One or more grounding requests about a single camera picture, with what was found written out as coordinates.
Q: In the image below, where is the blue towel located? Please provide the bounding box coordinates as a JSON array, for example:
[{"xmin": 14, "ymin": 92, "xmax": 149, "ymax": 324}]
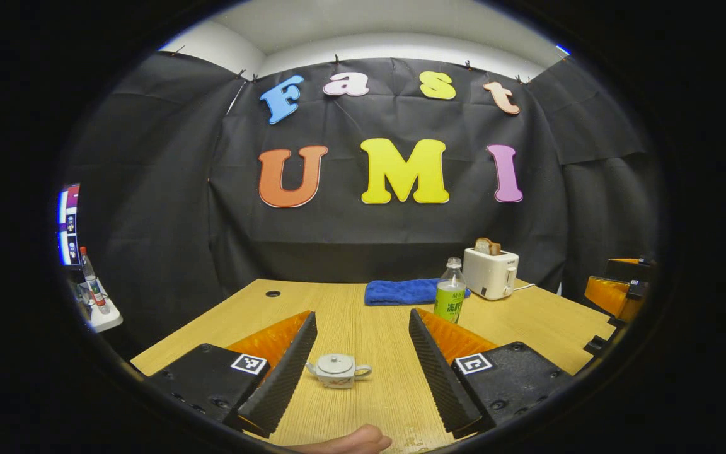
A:
[{"xmin": 364, "ymin": 278, "xmax": 472, "ymax": 307}]

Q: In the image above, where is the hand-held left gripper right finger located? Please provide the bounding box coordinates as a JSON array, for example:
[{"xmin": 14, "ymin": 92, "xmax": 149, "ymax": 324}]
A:
[{"xmin": 408, "ymin": 307, "xmax": 573, "ymax": 434}]

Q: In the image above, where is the white teacup lid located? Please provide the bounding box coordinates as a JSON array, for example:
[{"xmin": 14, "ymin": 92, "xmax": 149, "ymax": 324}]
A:
[{"xmin": 318, "ymin": 354, "xmax": 355, "ymax": 373}]

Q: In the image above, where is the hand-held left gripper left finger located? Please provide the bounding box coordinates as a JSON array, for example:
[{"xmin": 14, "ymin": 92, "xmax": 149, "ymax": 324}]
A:
[{"xmin": 146, "ymin": 310, "xmax": 318, "ymax": 439}]

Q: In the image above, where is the white teacup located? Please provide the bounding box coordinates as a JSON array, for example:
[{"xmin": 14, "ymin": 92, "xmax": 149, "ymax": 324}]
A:
[{"xmin": 306, "ymin": 354, "xmax": 373, "ymax": 389}]

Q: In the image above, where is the white side table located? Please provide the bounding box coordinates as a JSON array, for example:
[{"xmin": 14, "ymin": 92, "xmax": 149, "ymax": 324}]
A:
[{"xmin": 83, "ymin": 281, "xmax": 124, "ymax": 334}]

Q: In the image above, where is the red cap clear bottle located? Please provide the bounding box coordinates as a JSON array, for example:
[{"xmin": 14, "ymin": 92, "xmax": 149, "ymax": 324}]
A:
[{"xmin": 79, "ymin": 246, "xmax": 112, "ymax": 315}]

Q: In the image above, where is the green label water bottle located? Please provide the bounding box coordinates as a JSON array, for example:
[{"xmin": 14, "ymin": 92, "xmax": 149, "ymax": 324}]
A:
[{"xmin": 434, "ymin": 257, "xmax": 468, "ymax": 324}]

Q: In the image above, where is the white toaster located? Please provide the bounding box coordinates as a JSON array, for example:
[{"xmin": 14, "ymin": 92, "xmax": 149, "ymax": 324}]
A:
[{"xmin": 463, "ymin": 247, "xmax": 519, "ymax": 301}]

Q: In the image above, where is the computer monitor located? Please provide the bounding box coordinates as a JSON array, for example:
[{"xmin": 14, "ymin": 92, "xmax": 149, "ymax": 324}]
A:
[{"xmin": 56, "ymin": 183, "xmax": 81, "ymax": 268}]

